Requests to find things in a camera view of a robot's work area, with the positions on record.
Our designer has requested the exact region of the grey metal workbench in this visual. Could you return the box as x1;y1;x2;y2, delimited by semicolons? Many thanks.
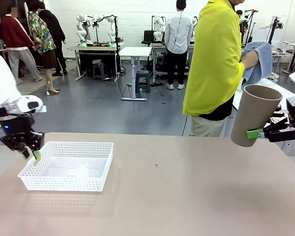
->
149;41;196;79
67;43;125;82

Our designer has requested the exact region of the white perforated plastic basket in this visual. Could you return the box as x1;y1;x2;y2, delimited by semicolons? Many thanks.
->
17;141;115;192

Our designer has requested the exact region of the white side table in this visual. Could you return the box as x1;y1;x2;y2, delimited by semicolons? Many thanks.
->
226;83;295;157

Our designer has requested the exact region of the person in white shirt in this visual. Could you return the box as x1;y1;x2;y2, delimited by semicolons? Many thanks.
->
164;0;194;90

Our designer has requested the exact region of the person in yellow cape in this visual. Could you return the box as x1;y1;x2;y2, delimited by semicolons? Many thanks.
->
182;0;246;138

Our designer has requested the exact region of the black office chair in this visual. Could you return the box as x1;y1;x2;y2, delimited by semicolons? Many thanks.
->
141;30;155;46

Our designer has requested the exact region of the person in red sweater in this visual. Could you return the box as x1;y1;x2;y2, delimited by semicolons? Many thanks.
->
0;6;44;86

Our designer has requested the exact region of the dark small stool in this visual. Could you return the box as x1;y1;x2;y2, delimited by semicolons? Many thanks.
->
92;60;105;81

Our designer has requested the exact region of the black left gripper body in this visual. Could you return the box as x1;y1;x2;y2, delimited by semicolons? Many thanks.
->
0;117;45;151

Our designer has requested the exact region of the grey step stool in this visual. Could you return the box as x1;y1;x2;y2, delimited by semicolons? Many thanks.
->
135;71;151;93

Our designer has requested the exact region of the blue towel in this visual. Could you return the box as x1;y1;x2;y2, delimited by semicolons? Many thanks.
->
240;41;273;86

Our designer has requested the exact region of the white standing desk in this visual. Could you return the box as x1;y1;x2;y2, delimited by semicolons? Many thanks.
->
118;46;152;102

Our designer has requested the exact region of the tall brown cup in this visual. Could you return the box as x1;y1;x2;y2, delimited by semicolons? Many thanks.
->
230;84;284;148

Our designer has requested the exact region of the tall black tripod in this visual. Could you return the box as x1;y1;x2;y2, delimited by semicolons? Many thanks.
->
265;16;284;45

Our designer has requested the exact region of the person's right hand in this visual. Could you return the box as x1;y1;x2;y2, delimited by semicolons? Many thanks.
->
240;50;260;70

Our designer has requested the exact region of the person in black top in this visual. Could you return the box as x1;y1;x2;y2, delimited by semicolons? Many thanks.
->
36;1;68;77

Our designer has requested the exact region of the person in floral shirt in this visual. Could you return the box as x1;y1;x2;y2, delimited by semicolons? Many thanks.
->
27;1;61;96

